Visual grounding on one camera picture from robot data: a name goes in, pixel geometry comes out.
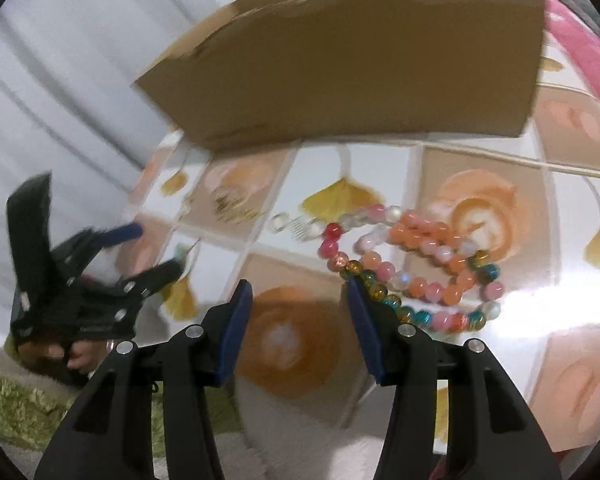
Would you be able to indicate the person's left hand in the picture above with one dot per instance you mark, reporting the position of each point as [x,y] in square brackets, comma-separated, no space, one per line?
[82,355]

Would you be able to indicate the brown cardboard box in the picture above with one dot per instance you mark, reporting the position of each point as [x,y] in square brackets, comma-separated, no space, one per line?
[355,60]

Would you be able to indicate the leaf patterned tablecloth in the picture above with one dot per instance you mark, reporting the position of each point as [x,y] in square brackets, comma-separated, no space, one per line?
[530,200]

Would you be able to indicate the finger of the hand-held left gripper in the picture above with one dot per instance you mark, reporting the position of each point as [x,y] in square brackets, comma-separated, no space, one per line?
[155,275]
[122,233]

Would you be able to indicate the white curtain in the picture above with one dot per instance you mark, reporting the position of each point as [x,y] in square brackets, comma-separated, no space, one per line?
[55,85]

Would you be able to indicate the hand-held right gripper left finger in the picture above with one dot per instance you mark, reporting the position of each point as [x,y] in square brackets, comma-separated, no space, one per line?
[232,325]

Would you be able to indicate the green fluffy cloth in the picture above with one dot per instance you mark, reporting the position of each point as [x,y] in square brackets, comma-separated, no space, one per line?
[10,410]

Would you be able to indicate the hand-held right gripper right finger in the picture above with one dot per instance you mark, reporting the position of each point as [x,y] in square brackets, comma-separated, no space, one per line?
[367,330]

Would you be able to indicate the gold earring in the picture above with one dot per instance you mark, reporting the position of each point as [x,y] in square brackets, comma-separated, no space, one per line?
[222,200]

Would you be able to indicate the pink floral blanket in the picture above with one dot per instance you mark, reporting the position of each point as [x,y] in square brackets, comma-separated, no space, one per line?
[590,55]

